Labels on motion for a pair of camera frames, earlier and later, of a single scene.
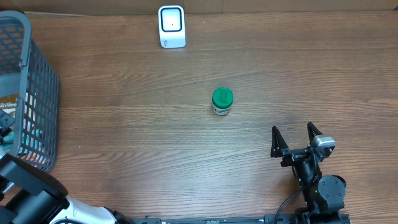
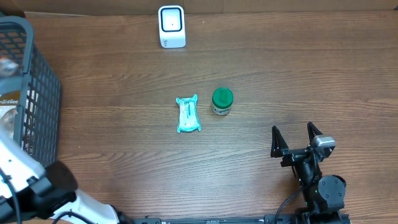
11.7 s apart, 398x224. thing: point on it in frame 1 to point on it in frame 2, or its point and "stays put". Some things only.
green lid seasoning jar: (221, 101) stays put
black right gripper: (280, 145) stays put
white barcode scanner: (171, 24) stays put
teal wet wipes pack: (9, 139) to (188, 114)
